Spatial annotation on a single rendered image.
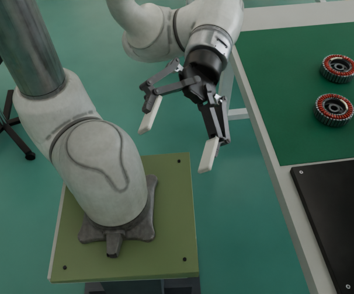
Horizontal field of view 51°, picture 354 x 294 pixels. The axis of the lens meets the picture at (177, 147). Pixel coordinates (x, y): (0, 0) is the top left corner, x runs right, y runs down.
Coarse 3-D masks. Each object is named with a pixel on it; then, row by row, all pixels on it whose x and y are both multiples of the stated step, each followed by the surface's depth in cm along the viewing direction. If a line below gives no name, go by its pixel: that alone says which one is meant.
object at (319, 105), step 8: (320, 96) 114; (328, 96) 113; (336, 96) 114; (320, 104) 111; (328, 104) 115; (336, 104) 114; (344, 104) 112; (320, 112) 110; (328, 112) 110; (336, 112) 111; (344, 112) 110; (352, 112) 110; (320, 120) 111; (328, 120) 110; (336, 120) 108; (344, 120) 108
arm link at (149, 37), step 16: (112, 0) 67; (128, 0) 68; (128, 16) 73; (144, 16) 77; (160, 16) 79; (128, 32) 79; (144, 32) 79; (160, 32) 79; (128, 48) 87; (144, 48) 82; (160, 48) 82; (176, 48) 82
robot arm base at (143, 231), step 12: (156, 180) 95; (84, 216) 90; (144, 216) 87; (84, 228) 88; (96, 228) 86; (108, 228) 84; (120, 228) 84; (132, 228) 86; (144, 228) 86; (84, 240) 86; (96, 240) 87; (108, 240) 84; (120, 240) 85; (144, 240) 86; (108, 252) 82
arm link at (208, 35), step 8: (192, 32) 75; (200, 32) 72; (208, 32) 72; (216, 32) 72; (224, 32) 73; (192, 40) 72; (200, 40) 71; (208, 40) 71; (216, 40) 71; (224, 40) 72; (192, 48) 72; (200, 48) 72; (208, 48) 71; (216, 48) 71; (224, 48) 72; (184, 56) 75; (224, 56) 72; (224, 64) 73
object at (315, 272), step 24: (264, 24) 142; (288, 24) 142; (312, 24) 142; (240, 72) 126; (264, 144) 108; (288, 168) 102; (288, 192) 97; (288, 216) 95; (312, 240) 89; (312, 264) 86; (312, 288) 85
